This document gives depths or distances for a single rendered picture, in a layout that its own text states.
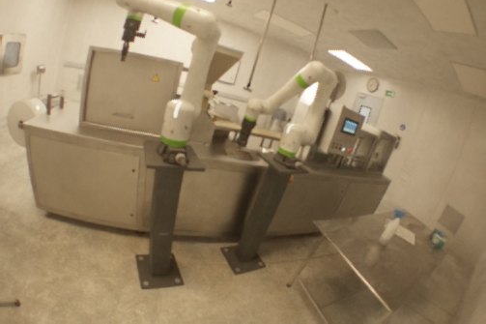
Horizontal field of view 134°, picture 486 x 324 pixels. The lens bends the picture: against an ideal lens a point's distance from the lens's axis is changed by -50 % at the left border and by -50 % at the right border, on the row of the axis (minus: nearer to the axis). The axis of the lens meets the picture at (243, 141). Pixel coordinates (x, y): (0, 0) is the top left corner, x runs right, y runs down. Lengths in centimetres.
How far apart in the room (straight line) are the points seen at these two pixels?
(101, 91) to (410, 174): 519
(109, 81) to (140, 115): 32
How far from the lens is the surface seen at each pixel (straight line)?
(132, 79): 143
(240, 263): 177
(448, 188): 477
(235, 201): 158
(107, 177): 147
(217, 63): 146
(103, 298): 149
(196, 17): 88
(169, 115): 88
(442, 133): 492
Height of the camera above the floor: 132
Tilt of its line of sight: 16 degrees down
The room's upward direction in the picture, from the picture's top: 17 degrees clockwise
